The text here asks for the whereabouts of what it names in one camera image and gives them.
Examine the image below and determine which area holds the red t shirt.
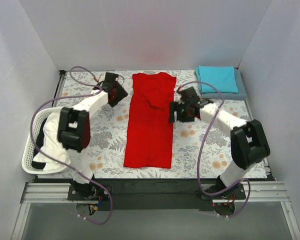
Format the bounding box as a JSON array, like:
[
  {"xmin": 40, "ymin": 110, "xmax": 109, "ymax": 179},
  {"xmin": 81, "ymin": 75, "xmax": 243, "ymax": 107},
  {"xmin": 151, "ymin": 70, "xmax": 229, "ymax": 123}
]
[{"xmin": 123, "ymin": 72, "xmax": 177, "ymax": 169}]

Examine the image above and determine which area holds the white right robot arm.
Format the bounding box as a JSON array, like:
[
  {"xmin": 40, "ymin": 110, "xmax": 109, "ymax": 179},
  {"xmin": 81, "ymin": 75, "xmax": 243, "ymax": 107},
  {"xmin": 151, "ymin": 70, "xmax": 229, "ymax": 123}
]
[{"xmin": 169, "ymin": 100, "xmax": 271, "ymax": 199}]

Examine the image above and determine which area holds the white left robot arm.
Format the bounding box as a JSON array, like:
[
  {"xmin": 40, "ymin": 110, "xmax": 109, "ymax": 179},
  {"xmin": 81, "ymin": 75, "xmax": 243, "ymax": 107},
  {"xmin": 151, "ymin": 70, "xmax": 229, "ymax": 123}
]
[{"xmin": 57, "ymin": 76, "xmax": 128, "ymax": 200}]

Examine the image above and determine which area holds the floral patterned table cloth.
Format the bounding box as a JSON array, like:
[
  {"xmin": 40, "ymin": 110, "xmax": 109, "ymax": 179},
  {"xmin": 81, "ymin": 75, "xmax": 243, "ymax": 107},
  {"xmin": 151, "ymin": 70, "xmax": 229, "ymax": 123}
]
[{"xmin": 61, "ymin": 70, "xmax": 267, "ymax": 179}]

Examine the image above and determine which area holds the folded turquoise t shirt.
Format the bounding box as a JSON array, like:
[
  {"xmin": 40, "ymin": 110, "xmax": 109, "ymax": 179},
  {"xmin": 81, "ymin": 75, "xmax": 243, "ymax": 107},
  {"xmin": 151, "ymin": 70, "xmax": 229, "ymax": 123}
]
[{"xmin": 195, "ymin": 65, "xmax": 238, "ymax": 93}]

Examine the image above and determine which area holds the folded grey-blue t shirt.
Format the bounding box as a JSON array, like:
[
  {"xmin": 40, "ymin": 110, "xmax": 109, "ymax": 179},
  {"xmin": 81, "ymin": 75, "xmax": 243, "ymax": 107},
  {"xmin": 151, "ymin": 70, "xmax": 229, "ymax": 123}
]
[{"xmin": 201, "ymin": 68, "xmax": 247, "ymax": 101}]

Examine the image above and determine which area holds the white t shirt in basket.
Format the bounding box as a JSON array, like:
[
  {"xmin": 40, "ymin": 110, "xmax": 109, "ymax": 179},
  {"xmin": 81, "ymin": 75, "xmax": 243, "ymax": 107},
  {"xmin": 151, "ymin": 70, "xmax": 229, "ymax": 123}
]
[{"xmin": 33, "ymin": 112, "xmax": 71, "ymax": 172}]

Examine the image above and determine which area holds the black garment in basket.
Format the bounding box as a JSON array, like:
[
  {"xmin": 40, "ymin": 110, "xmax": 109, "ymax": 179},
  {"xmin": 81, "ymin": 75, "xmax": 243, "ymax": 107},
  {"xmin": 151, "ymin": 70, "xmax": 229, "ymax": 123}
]
[{"xmin": 31, "ymin": 118, "xmax": 47, "ymax": 170}]

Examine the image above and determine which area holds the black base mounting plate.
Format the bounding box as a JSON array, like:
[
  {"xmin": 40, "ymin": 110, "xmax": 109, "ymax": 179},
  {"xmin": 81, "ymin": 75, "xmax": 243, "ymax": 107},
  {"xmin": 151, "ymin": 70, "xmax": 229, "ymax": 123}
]
[{"xmin": 67, "ymin": 178, "xmax": 246, "ymax": 211}]

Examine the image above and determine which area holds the white plastic laundry basket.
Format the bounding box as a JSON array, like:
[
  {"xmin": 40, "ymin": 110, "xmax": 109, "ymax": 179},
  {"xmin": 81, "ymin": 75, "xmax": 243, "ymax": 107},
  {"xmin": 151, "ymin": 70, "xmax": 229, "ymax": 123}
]
[{"xmin": 21, "ymin": 107, "xmax": 67, "ymax": 175}]

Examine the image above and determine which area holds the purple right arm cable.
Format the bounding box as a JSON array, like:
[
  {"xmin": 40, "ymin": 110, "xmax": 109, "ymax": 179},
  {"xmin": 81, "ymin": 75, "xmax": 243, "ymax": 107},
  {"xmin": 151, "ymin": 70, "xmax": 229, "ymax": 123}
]
[{"xmin": 176, "ymin": 81, "xmax": 252, "ymax": 218}]

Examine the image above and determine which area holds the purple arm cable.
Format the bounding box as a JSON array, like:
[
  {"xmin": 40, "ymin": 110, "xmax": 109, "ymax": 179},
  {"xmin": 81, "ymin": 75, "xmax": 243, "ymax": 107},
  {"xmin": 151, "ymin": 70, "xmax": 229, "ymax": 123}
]
[
  {"xmin": 176, "ymin": 81, "xmax": 252, "ymax": 218},
  {"xmin": 31, "ymin": 66, "xmax": 115, "ymax": 225}
]

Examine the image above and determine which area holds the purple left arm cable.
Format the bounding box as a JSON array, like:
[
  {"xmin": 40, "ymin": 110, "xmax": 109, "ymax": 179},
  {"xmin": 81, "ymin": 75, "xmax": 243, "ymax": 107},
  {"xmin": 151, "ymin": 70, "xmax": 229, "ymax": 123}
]
[{"xmin": 31, "ymin": 66, "xmax": 115, "ymax": 225}]

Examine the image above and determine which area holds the aluminium frame rail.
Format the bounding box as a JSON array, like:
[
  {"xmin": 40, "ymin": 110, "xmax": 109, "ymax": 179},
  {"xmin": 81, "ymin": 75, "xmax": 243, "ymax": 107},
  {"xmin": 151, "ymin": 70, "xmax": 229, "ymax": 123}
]
[{"xmin": 20, "ymin": 181, "xmax": 291, "ymax": 203}]

